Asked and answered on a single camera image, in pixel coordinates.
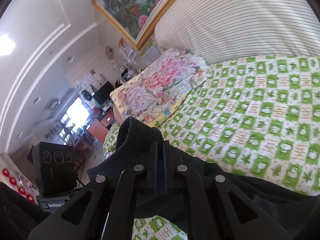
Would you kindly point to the striped white mattress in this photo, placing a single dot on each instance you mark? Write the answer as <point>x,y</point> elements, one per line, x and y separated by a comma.
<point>220,30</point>

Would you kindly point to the orange cabinet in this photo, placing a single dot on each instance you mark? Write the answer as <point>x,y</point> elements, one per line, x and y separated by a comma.
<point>100,128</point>

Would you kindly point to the floral folded quilt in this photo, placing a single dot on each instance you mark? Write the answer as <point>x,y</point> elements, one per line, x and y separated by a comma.
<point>154,94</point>

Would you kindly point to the gold framed floral painting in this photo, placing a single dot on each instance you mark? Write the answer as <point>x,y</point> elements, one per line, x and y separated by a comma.
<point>134,19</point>

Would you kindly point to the black camera box left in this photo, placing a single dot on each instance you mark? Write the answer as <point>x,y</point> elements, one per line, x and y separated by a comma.
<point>54,169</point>

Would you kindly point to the green frog patterned bedsheet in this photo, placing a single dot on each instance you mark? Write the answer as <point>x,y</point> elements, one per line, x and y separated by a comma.
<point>255,117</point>

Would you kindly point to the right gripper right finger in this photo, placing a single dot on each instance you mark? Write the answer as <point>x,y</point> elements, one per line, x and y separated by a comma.
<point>214,207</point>

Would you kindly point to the black monitor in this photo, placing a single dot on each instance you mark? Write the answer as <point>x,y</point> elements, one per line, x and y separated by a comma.
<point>103,94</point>

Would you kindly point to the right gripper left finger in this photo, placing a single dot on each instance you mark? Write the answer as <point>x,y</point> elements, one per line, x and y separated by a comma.
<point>105,207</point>

